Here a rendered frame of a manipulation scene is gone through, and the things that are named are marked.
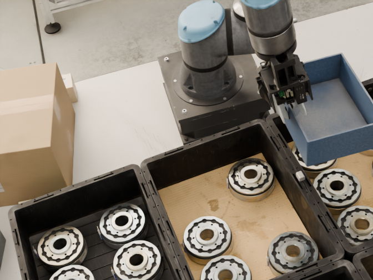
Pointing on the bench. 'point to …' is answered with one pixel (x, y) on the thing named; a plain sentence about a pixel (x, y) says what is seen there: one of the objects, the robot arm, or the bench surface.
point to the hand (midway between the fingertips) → (288, 110)
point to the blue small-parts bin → (332, 113)
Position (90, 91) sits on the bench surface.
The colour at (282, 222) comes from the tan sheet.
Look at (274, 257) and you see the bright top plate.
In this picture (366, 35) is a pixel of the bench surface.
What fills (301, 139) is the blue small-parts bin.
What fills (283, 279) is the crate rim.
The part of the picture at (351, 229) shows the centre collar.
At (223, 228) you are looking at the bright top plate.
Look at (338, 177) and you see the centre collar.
